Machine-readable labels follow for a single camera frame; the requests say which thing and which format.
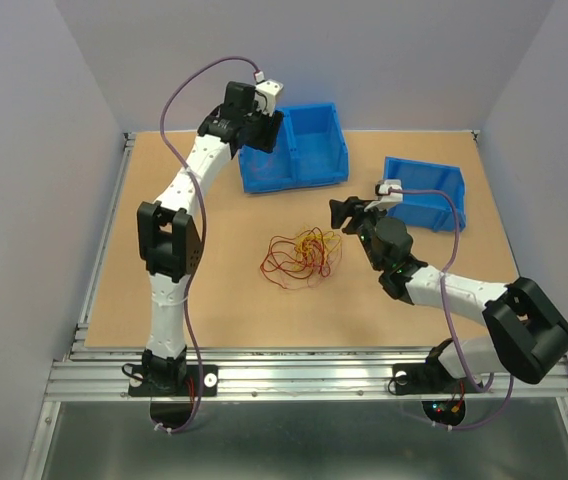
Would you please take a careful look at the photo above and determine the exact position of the red wire tangle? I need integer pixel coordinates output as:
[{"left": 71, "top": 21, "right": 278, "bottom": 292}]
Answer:
[{"left": 259, "top": 227, "right": 345, "bottom": 292}]

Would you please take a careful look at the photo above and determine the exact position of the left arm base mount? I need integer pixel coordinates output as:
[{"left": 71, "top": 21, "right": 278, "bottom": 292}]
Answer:
[{"left": 121, "top": 363, "right": 219, "bottom": 398}]

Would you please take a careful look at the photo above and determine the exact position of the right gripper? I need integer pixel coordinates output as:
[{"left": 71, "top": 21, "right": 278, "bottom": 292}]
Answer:
[{"left": 329, "top": 196, "right": 390, "bottom": 271}]

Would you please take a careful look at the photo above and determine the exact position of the blue double bin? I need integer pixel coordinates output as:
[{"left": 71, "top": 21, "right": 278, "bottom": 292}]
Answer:
[{"left": 238, "top": 103, "right": 349, "bottom": 194}]

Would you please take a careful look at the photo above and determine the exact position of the yellow wire tangle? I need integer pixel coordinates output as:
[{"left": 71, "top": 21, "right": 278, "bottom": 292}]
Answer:
[{"left": 291, "top": 228, "right": 343, "bottom": 261}]

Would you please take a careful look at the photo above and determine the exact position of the aluminium rail frame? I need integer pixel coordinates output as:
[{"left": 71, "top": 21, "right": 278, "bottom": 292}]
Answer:
[{"left": 23, "top": 130, "right": 568, "bottom": 480}]

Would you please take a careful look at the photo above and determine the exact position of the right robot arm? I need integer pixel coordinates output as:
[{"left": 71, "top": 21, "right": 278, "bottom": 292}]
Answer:
[{"left": 329, "top": 196, "right": 568, "bottom": 395}]

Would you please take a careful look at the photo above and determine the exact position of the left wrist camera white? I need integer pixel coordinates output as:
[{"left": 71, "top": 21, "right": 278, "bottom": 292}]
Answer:
[{"left": 254, "top": 70, "right": 284, "bottom": 116}]

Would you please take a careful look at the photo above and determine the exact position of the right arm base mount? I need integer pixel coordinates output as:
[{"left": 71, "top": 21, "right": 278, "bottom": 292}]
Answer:
[{"left": 387, "top": 363, "right": 474, "bottom": 396}]

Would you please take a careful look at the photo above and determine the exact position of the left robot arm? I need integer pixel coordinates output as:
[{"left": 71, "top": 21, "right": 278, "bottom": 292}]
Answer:
[{"left": 122, "top": 78, "right": 283, "bottom": 397}]

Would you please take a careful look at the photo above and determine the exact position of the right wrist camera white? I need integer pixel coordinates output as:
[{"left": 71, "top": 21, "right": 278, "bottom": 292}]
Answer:
[{"left": 364, "top": 179, "right": 403, "bottom": 211}]

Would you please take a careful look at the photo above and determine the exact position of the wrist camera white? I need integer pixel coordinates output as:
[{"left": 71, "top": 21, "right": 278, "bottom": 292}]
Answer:
[
  {"left": 364, "top": 179, "right": 403, "bottom": 211},
  {"left": 254, "top": 70, "right": 284, "bottom": 116}
]

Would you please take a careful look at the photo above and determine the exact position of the blue single bin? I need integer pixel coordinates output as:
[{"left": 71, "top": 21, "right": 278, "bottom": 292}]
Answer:
[{"left": 383, "top": 157, "right": 466, "bottom": 232}]

